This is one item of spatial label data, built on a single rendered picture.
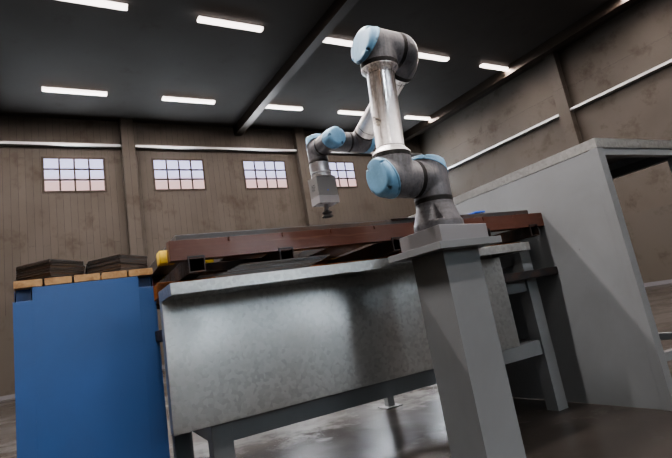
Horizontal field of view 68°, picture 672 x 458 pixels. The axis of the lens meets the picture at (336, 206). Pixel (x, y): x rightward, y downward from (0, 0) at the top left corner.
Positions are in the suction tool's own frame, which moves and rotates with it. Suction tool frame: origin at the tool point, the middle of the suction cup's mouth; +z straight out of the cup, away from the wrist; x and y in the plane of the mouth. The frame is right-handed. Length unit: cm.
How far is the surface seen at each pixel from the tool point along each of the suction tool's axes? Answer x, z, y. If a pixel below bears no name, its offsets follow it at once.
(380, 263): 28.8, 22.2, 2.1
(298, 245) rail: 7.6, 11.0, 18.1
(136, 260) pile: -30, 6, 62
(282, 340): 11, 40, 30
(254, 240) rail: 6.5, 8.1, 33.0
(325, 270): 27.4, 22.3, 21.3
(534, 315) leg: 10, 50, -89
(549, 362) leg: 11, 70, -90
